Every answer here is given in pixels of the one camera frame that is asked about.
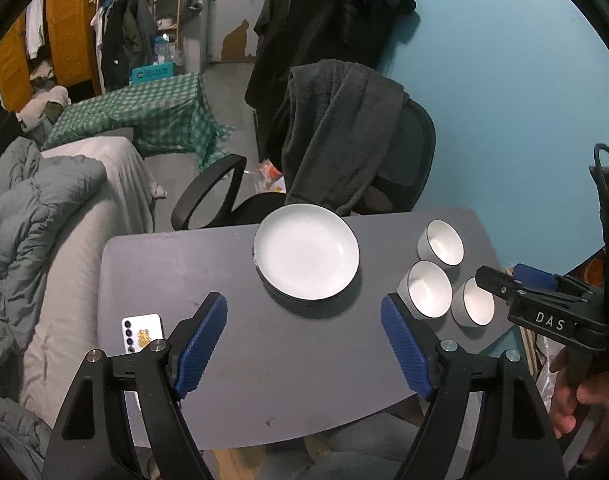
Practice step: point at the light wooden slats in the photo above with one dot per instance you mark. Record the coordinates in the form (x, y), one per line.
(531, 355)

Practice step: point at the white bowl grey ribbed outside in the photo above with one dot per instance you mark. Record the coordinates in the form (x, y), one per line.
(429, 290)
(477, 305)
(447, 245)

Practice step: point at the orange wooden wardrobe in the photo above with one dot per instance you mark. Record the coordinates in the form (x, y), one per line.
(72, 20)

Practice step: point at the black office chair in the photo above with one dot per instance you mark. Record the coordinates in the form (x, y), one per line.
(414, 152)

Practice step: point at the plastic bag with litter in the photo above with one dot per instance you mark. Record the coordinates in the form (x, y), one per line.
(272, 175)

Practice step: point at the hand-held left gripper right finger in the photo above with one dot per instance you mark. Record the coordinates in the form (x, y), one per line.
(407, 350)

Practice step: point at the green checkered cloth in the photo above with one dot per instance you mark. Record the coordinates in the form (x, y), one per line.
(149, 105)

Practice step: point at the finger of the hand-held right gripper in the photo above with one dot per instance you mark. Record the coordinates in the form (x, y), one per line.
(534, 275)
(494, 282)

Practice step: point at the dark grey fleece blanket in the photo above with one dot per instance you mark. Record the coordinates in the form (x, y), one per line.
(334, 130)

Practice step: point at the dark hanging clothes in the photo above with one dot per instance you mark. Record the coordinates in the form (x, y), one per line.
(127, 40)

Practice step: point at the person's right hand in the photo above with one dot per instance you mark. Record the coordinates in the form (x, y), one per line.
(561, 405)

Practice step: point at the white hanging shirt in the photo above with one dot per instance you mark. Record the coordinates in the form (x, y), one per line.
(34, 25)

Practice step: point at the beige clothes pile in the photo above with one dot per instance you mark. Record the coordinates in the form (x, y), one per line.
(39, 105)

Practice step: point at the person's grey trousers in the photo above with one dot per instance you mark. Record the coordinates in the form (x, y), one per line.
(354, 455)

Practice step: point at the grey quilted duvet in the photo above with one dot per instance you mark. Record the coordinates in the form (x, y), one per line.
(29, 220)

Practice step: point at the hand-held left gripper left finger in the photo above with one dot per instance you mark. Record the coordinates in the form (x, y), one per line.
(202, 345)

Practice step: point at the light beige bed sheet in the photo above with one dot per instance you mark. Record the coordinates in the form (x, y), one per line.
(109, 175)

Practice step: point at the blue plastic crate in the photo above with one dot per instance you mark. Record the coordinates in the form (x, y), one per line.
(152, 74)

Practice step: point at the white smartphone with gold stickers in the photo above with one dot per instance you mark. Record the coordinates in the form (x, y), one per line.
(142, 327)

